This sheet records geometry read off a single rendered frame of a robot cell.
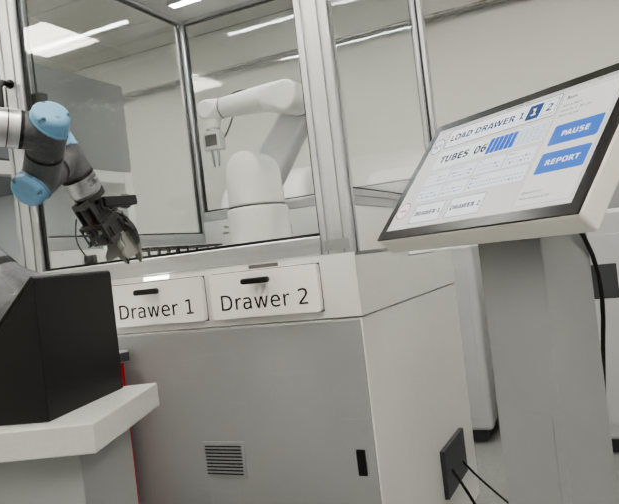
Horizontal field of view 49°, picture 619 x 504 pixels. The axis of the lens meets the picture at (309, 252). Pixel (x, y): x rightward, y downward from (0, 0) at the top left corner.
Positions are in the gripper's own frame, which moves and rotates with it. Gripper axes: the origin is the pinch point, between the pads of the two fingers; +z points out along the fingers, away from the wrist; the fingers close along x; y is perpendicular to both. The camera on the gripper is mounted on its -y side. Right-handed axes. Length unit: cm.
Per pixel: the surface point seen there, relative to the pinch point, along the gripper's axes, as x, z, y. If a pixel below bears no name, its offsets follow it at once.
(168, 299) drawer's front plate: 3.5, 13.5, 1.0
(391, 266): 54, 28, -21
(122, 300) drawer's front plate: -11.1, 12.6, 0.3
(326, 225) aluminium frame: 48.1, 4.6, -7.8
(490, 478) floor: 51, 159, -53
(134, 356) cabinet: -11.0, 26.0, 7.4
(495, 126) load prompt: 89, -11, -8
